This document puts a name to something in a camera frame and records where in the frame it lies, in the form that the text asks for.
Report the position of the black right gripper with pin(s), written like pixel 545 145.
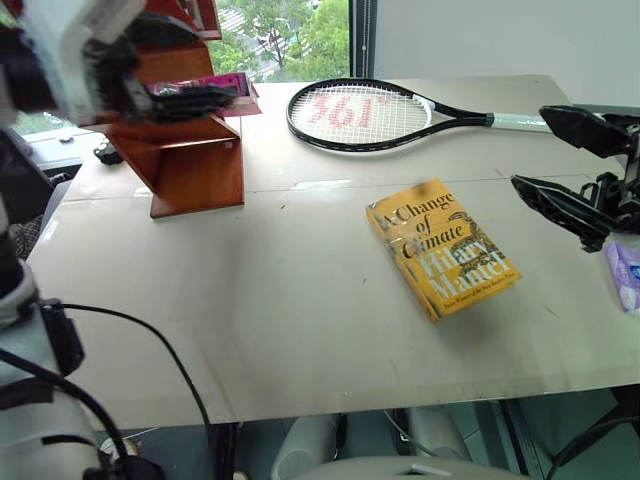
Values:
pixel 622 190

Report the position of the purple and white tissue pack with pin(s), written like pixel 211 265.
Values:
pixel 624 277

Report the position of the black table leg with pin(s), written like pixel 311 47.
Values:
pixel 224 450

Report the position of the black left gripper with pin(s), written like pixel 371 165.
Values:
pixel 111 80

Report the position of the black window frame post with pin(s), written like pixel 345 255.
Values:
pixel 362 40

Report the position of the small black desk object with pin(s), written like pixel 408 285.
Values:
pixel 106 154

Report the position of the magenta book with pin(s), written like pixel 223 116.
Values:
pixel 227 82

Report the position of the yellow hardcover book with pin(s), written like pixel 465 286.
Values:
pixel 442 250

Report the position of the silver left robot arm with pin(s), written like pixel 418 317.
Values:
pixel 35 440

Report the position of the grey rounded robot body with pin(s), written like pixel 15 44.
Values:
pixel 365 450

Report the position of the black and white tennis racket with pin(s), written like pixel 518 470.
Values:
pixel 360 114

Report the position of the reddish wooden bookshelf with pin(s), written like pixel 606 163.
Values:
pixel 195 160

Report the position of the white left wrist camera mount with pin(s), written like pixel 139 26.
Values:
pixel 107 17

